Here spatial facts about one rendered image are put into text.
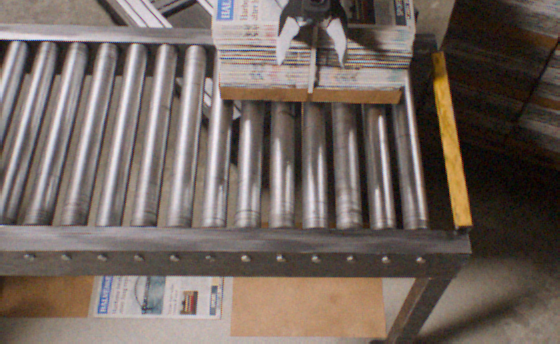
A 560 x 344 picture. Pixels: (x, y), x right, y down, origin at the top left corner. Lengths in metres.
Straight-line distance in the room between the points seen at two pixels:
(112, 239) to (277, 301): 0.87
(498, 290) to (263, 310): 0.73
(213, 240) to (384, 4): 0.54
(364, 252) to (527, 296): 1.03
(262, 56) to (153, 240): 0.40
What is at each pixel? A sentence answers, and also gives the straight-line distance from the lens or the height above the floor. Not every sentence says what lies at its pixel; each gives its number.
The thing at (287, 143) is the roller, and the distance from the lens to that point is 1.30.
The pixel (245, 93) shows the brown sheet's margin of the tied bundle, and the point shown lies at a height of 0.83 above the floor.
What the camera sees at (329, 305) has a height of 0.00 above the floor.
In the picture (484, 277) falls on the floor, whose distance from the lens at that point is 2.13.
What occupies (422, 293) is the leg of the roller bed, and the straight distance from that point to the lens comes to 1.40.
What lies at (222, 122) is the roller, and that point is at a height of 0.80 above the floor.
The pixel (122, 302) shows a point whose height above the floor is 0.01.
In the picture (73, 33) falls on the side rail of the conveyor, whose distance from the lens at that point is 1.54.
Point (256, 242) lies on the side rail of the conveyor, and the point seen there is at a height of 0.80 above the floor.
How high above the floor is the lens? 1.88
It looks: 57 degrees down
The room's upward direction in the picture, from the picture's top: 5 degrees clockwise
